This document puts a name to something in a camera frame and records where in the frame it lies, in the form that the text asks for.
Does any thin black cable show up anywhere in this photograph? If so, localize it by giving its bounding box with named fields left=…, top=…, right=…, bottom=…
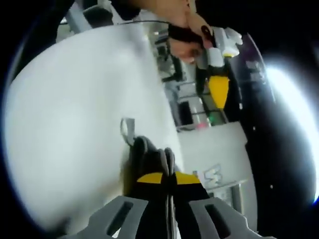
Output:
left=112, top=18, right=175, bottom=26

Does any person's left hand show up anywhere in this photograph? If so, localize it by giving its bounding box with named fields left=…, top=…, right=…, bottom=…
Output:
left=168, top=11, right=215, bottom=66

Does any grey towel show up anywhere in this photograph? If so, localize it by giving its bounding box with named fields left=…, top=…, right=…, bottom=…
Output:
left=121, top=118, right=180, bottom=239

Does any black monitor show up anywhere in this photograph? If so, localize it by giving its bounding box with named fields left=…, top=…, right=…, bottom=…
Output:
left=179, top=101, right=193, bottom=127

